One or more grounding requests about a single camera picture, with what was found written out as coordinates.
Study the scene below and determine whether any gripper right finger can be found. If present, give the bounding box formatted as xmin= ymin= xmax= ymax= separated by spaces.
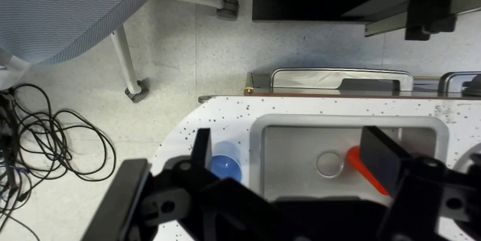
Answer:
xmin=360 ymin=126 xmax=481 ymax=241

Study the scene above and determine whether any tangle of black cables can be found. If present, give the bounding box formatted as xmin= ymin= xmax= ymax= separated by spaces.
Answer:
xmin=0 ymin=83 xmax=117 ymax=241

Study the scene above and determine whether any silver door handle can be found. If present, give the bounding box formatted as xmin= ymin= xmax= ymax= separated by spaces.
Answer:
xmin=270 ymin=68 xmax=414 ymax=92
xmin=438 ymin=71 xmax=481 ymax=93

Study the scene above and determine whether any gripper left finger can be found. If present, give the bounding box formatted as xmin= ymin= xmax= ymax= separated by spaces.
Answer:
xmin=81 ymin=128 xmax=277 ymax=241

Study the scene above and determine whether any black table frame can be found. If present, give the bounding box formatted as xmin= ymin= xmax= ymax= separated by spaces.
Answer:
xmin=252 ymin=0 xmax=481 ymax=41

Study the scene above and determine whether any orange cup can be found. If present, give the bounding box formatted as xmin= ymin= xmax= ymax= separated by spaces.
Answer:
xmin=346 ymin=146 xmax=390 ymax=197

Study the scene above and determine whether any light blue cup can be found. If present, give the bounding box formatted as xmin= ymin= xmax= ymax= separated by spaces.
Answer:
xmin=209 ymin=141 xmax=243 ymax=183

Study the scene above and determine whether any grey mesh office chair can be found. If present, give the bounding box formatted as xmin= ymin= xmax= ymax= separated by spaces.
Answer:
xmin=0 ymin=0 xmax=240 ymax=103

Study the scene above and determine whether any grey sink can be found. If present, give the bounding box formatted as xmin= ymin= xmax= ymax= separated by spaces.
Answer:
xmin=249 ymin=114 xmax=450 ymax=201

